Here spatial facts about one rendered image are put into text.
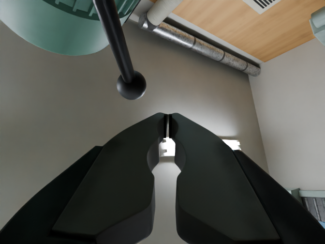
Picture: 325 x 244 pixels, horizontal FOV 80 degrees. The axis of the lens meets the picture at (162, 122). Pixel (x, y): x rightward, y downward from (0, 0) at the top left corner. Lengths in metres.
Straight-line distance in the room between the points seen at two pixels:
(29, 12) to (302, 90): 3.20
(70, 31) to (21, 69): 1.38
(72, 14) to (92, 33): 0.04
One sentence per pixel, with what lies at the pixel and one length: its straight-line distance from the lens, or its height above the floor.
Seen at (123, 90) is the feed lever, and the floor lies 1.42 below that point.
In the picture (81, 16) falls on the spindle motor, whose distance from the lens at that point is 0.25.
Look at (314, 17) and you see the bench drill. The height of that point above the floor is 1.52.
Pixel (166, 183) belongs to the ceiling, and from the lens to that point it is 1.85.
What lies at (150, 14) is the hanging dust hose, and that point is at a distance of 2.07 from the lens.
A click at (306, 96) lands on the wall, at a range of 3.26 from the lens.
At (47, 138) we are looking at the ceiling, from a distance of 1.50.
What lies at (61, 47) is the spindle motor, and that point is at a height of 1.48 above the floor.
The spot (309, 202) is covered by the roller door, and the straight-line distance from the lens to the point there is 3.24.
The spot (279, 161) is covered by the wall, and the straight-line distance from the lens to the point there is 3.31.
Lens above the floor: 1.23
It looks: 50 degrees up
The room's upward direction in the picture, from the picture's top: 113 degrees counter-clockwise
